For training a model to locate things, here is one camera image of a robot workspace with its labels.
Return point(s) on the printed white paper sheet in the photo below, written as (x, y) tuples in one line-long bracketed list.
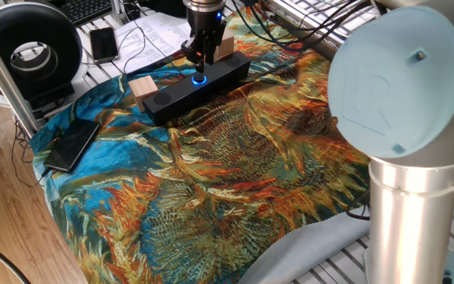
[(156, 29)]

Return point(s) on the black bar speaker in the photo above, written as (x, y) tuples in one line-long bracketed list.
[(179, 98)]

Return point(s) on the sunflower painting print cloth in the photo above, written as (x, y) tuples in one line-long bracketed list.
[(250, 158)]

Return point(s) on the silver metal pole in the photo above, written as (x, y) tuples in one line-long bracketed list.
[(2, 75)]

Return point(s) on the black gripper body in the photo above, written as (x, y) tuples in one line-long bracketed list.
[(205, 25)]

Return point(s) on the black computer keyboard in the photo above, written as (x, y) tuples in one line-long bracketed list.
[(85, 10)]

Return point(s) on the light wooden block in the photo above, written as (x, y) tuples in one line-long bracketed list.
[(142, 90), (226, 47)]

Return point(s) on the large black smartphone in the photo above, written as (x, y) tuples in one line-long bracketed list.
[(73, 144)]

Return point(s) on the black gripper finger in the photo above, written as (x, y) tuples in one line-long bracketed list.
[(211, 46), (193, 51)]

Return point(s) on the light grey cloth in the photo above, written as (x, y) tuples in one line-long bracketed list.
[(306, 248)]

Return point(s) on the small black smartphone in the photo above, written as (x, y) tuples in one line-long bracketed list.
[(103, 44)]

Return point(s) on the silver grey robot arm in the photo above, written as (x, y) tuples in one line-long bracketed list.
[(408, 79)]

